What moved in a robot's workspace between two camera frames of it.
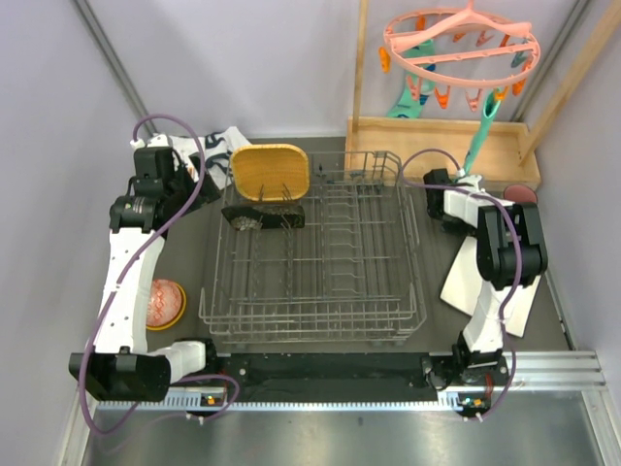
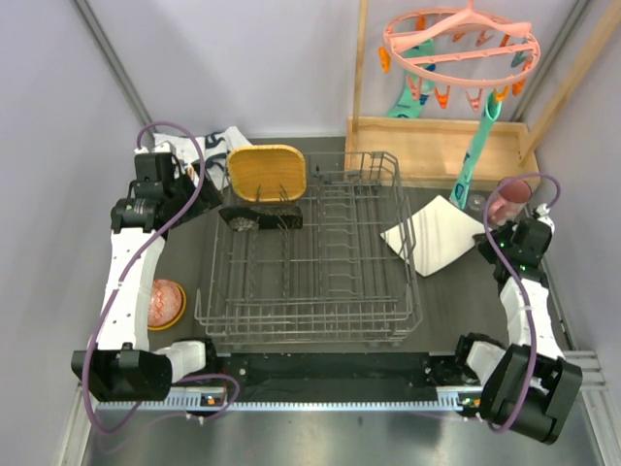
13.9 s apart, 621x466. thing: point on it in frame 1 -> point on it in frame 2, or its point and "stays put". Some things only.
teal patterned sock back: x=407 y=108 stays put
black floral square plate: x=265 y=216 stays put
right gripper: x=463 y=230 -> x=485 y=249
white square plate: x=463 y=280 -> x=434 y=235
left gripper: x=208 y=194 stays put
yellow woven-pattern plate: x=270 y=172 stays put
